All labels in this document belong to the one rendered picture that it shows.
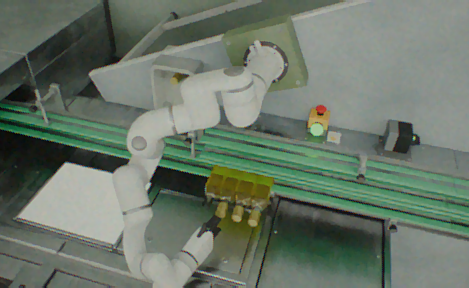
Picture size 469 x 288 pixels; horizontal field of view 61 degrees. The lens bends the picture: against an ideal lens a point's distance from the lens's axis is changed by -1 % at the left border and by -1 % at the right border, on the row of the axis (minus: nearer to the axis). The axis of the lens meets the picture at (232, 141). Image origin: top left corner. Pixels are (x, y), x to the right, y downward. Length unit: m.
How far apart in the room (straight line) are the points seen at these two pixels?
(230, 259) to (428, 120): 0.84
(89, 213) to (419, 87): 1.26
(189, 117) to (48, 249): 0.74
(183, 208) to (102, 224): 0.30
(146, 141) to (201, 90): 0.21
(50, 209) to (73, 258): 0.25
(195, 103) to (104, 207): 0.69
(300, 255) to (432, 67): 0.78
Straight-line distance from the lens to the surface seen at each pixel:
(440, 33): 1.39
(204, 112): 1.11
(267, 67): 1.27
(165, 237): 1.50
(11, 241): 1.67
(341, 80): 1.45
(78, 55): 2.28
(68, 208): 1.67
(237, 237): 1.49
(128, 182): 1.16
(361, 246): 1.60
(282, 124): 1.52
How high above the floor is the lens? 2.00
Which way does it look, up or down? 47 degrees down
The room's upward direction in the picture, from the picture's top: 156 degrees counter-clockwise
